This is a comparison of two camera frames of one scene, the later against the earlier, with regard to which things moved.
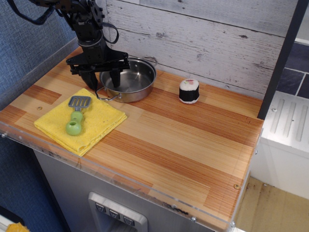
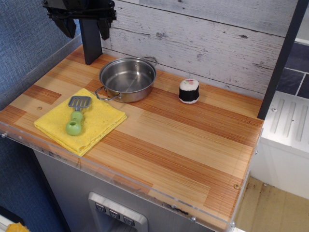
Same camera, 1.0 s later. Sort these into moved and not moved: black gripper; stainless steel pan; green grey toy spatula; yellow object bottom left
Moved: black gripper
Not moved: green grey toy spatula; yellow object bottom left; stainless steel pan
